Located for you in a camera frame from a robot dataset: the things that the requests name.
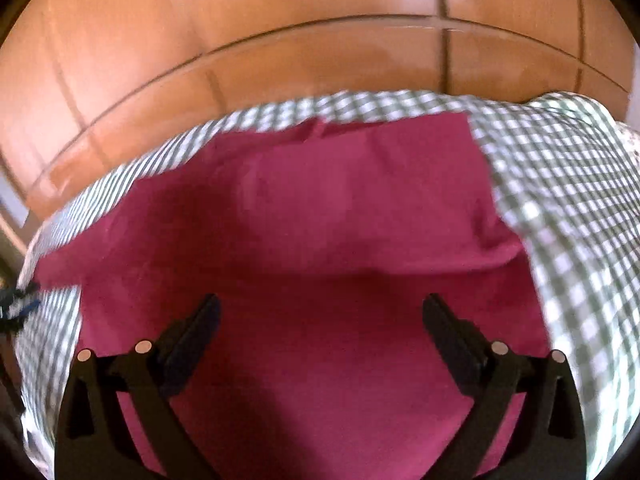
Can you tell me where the dark red sweater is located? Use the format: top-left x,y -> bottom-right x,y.
36,113 -> 549,479

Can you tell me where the floral patterned pillow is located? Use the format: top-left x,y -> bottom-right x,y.
617,122 -> 640,168

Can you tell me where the green white checkered bedspread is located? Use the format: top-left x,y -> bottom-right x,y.
20,90 -> 639,478

